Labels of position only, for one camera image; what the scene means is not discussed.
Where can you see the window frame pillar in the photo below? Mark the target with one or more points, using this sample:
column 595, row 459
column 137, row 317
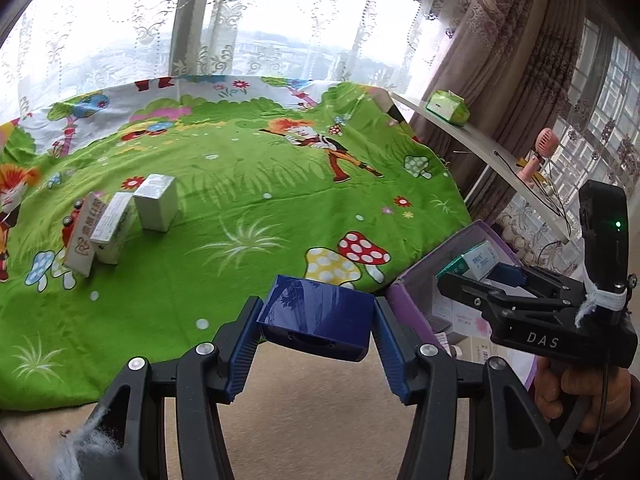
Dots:
column 192, row 10

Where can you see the white box with red letters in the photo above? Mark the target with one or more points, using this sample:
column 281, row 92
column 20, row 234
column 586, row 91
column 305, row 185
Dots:
column 85, row 240

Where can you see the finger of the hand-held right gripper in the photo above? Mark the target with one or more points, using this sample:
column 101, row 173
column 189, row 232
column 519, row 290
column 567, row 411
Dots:
column 480, row 295
column 507, row 274

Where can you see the white box with barcode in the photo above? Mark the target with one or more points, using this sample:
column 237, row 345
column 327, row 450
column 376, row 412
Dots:
column 112, row 230

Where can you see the large white pink-print box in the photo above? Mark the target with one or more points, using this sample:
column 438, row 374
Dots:
column 470, row 325

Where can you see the white lace curtain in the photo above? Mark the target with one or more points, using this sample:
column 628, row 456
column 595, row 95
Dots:
column 600, row 120
column 100, row 35

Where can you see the white cloth strip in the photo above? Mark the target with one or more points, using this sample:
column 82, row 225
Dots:
column 85, row 450
column 607, row 300

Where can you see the small silver white box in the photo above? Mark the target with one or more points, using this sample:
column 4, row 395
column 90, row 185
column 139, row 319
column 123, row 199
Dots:
column 155, row 205

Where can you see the green cartoon printed blanket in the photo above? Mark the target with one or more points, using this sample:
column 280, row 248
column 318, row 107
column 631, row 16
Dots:
column 250, row 185

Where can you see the dark blue glossy box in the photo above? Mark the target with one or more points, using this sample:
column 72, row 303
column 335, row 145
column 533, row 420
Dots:
column 315, row 315

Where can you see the pink handheld fan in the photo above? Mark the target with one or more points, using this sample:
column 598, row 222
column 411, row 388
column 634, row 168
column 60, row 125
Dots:
column 545, row 142

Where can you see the purple cardboard box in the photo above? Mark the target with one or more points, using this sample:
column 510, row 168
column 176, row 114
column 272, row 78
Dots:
column 415, row 305

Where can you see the green tissue pack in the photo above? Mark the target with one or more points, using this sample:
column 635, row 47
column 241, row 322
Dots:
column 447, row 107

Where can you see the brown patterned drape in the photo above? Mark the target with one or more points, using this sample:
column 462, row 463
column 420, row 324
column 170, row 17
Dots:
column 500, row 35

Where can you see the person's right hand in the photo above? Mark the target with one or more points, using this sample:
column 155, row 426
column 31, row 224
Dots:
column 615, row 390

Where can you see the white and teal box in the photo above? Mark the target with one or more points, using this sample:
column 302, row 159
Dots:
column 477, row 260

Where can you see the person's right forearm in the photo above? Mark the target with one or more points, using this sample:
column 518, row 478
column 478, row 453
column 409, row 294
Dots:
column 617, row 452

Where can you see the beige plush cushion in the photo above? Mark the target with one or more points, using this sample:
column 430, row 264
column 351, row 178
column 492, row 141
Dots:
column 310, row 410

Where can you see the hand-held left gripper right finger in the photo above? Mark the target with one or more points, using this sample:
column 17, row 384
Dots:
column 392, row 355

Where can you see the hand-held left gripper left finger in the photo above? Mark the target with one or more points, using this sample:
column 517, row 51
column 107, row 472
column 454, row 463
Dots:
column 245, row 342

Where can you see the white shelf board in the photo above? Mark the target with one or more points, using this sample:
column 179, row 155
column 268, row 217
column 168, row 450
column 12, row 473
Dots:
column 480, row 145

